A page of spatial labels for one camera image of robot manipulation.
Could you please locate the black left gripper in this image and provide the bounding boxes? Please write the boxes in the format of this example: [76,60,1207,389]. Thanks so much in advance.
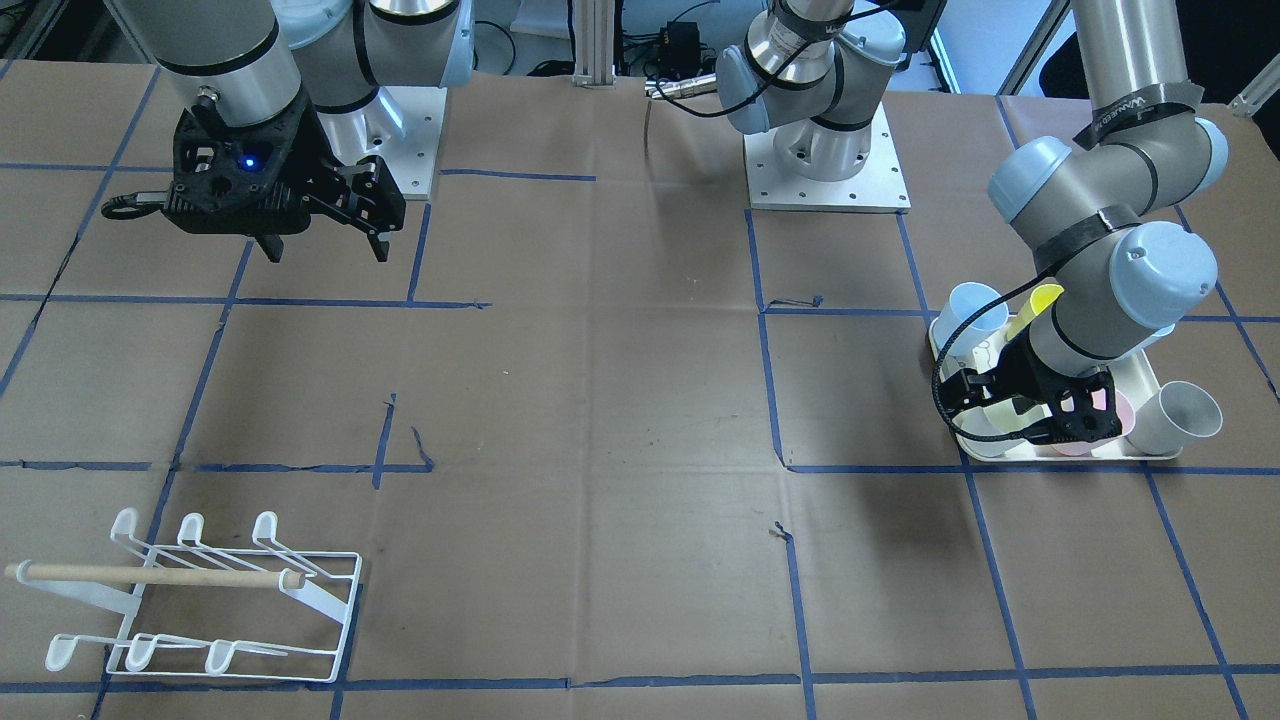
[950,345,1121,445]

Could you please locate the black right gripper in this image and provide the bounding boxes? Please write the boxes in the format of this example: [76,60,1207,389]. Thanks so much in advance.
[161,87,406,263]

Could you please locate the pale green white cup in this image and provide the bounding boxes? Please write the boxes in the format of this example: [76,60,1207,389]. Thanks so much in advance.
[957,398,1046,459]

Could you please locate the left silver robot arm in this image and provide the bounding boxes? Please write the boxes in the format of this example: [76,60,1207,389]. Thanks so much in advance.
[716,1,1229,445]

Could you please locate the pink plastic cup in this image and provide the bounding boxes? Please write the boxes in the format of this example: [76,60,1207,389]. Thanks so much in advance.
[1050,388,1137,457]

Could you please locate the grey plastic cup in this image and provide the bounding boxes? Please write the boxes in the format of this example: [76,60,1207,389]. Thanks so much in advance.
[1126,380,1224,456]

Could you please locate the yellow plastic cup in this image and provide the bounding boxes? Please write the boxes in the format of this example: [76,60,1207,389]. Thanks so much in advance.
[1005,283,1064,342]

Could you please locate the white rabbit print tray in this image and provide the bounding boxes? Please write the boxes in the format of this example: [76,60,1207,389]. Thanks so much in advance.
[928,305,1183,462]

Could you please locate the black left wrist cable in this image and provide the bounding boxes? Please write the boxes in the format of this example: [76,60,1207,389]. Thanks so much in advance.
[931,270,1066,441]

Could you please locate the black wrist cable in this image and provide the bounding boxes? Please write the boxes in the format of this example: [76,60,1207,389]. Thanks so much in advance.
[100,190,173,222]
[931,270,1066,441]

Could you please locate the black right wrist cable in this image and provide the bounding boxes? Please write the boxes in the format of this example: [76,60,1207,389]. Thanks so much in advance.
[100,190,173,222]

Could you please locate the aluminium frame post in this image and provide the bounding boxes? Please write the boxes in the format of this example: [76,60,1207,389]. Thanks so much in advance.
[568,0,621,87]

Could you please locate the white wire cup rack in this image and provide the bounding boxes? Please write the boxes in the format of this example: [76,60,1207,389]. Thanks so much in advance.
[17,509,364,684]

